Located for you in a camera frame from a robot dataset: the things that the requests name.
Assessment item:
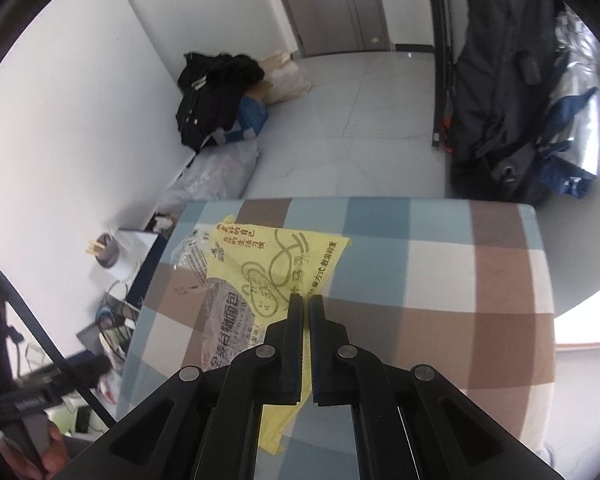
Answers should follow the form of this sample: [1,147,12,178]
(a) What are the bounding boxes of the black framed glass door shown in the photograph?
[422,0,456,148]

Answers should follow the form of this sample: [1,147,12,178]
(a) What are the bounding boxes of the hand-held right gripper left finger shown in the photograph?
[87,295,303,480]

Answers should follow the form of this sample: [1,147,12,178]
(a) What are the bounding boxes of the black cables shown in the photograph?
[95,280,141,341]

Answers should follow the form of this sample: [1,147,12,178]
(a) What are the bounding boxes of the beige tote bag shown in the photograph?
[257,50,312,106]

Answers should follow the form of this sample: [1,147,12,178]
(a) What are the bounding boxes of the silver folded umbrella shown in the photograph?
[535,7,600,196]

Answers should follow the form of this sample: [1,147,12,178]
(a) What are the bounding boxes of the blue box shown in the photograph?
[212,95,271,147]

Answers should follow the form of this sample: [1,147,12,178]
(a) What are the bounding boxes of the orange and black tool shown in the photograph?
[432,117,453,153]

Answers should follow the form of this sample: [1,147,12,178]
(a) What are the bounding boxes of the grey entrance door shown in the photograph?
[267,0,396,58]

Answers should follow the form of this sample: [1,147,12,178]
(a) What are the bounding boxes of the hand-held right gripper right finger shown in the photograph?
[310,296,541,480]

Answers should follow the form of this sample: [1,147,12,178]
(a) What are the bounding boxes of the yellow bag with line drawing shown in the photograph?
[172,217,353,456]

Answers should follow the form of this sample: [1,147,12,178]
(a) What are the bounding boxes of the black jacket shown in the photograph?
[176,51,266,151]

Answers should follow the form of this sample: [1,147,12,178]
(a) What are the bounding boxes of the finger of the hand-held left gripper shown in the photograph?
[55,354,113,391]

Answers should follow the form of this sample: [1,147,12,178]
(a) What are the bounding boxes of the bundle of wooden chopsticks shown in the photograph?
[85,227,116,258]

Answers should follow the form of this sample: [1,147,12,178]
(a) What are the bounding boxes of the person's left hand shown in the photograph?
[0,415,73,480]

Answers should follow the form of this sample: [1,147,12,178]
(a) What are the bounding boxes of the black backpack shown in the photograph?
[447,0,571,201]

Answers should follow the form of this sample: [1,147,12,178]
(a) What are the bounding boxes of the white and navy open box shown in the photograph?
[115,229,173,306]

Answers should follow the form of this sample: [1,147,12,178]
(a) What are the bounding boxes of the grey plastic parcel bag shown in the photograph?
[157,142,261,216]

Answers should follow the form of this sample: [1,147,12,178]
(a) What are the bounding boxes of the checkered tablecloth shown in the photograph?
[117,197,556,480]

